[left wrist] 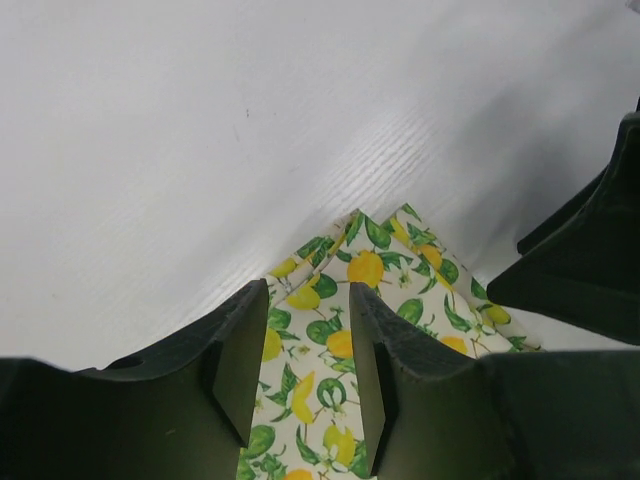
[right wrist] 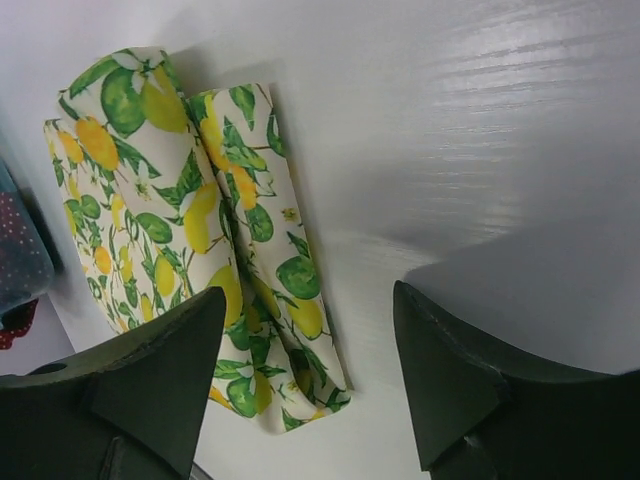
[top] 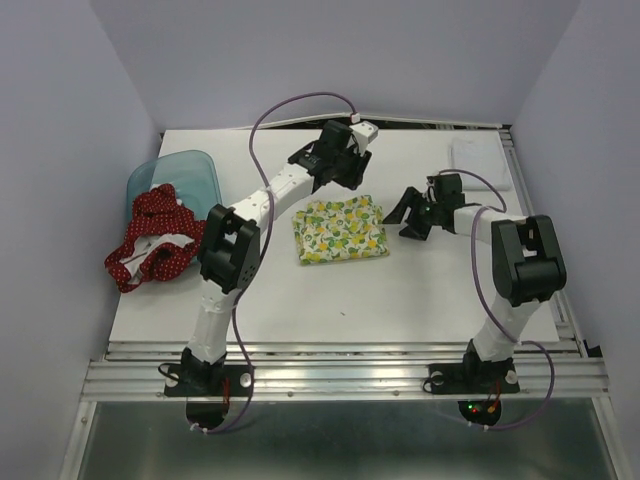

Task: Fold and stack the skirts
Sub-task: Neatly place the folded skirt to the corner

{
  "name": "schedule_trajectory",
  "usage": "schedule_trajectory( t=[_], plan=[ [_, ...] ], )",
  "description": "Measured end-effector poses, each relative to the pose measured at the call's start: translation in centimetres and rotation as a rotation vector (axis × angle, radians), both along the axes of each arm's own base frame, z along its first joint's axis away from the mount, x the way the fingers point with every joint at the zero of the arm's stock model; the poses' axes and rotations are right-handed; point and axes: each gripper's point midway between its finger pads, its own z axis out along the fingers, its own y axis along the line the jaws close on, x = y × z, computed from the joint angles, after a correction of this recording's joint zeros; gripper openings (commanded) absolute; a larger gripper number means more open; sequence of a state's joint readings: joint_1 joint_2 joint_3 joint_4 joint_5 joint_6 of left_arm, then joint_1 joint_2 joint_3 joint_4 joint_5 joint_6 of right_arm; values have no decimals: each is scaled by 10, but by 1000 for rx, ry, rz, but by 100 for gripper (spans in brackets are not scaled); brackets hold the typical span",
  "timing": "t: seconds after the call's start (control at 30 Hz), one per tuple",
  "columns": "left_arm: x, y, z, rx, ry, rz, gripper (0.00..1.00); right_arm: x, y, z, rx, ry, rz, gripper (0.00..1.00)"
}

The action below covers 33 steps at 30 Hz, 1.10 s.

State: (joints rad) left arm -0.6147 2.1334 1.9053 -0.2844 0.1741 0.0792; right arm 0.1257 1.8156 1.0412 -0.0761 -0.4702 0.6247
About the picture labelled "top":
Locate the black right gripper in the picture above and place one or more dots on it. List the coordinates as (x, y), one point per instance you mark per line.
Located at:
(411, 197)

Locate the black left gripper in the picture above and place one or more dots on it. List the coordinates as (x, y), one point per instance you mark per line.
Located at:
(360, 164)

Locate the lemon print skirt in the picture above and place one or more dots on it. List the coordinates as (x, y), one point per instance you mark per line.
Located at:
(337, 231)

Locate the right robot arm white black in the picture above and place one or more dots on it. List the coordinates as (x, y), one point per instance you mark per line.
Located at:
(516, 261)

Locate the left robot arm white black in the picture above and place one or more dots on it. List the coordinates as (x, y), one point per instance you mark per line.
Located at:
(231, 248)

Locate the folded white skirt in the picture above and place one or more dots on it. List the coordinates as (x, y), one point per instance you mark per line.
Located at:
(483, 156)

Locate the teal plastic bin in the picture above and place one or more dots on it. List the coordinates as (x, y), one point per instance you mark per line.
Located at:
(192, 173)

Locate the red polka dot skirt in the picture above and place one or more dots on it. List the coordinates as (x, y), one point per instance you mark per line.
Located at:
(160, 242)

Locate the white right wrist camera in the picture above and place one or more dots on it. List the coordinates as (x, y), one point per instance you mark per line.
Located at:
(434, 187)

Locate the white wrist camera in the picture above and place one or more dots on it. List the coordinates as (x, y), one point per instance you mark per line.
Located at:
(364, 133)
(434, 187)

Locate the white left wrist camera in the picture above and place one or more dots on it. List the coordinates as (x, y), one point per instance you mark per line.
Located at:
(364, 133)

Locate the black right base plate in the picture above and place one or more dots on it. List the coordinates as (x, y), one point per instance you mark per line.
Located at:
(457, 379)

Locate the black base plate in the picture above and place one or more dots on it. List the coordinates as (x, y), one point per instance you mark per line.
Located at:
(457, 379)
(222, 381)

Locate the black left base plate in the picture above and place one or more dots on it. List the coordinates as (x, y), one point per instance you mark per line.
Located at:
(222, 381)

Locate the aluminium frame rails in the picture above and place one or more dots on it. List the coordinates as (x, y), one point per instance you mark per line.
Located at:
(340, 354)

